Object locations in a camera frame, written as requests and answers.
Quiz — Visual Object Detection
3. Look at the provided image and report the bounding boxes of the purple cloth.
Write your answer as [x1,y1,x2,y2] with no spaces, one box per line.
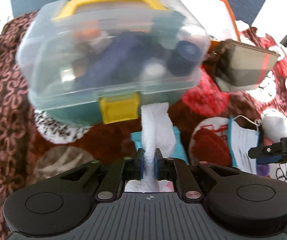
[257,164,271,177]

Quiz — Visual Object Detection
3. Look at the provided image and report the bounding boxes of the white plush wad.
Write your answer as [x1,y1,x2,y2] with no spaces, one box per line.
[260,108,287,144]

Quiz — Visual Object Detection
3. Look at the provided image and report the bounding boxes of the white and blue face mask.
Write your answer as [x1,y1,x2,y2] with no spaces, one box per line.
[228,115,262,175]

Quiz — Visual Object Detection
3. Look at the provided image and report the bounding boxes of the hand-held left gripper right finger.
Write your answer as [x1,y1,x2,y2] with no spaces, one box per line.
[155,149,241,202]

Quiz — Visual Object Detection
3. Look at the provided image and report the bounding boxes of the clear plastic box yellow handle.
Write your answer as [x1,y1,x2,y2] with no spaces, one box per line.
[15,0,212,128]

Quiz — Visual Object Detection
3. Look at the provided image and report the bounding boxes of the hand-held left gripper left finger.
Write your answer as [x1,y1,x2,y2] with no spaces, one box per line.
[60,149,145,202]

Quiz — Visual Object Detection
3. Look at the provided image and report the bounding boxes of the plaid zipper pouch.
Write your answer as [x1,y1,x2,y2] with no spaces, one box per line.
[208,39,282,93]

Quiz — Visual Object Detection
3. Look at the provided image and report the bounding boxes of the dark red knitted piece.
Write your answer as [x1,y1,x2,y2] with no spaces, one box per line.
[192,129,233,167]

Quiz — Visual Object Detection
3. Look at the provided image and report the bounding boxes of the white fluffy cloth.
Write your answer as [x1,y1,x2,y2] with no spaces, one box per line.
[125,102,182,193]

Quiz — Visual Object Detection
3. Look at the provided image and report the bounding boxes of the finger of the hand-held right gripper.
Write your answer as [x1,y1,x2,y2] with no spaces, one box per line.
[257,154,287,166]
[248,136,287,158]

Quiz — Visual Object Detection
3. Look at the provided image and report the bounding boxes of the red and brown printed blanket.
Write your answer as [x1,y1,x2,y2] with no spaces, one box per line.
[0,11,287,240]

